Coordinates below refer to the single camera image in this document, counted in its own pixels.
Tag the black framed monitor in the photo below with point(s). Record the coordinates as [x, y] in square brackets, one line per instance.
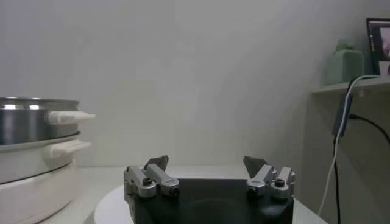
[379, 45]

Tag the white electric cooker base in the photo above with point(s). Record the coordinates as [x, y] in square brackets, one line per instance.
[30, 188]

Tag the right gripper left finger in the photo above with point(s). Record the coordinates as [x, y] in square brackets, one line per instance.
[143, 184]

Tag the pale green jar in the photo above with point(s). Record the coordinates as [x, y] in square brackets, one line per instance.
[344, 65]

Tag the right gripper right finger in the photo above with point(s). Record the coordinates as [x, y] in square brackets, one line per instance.
[281, 182]

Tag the large white plate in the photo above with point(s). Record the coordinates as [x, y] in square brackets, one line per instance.
[111, 210]

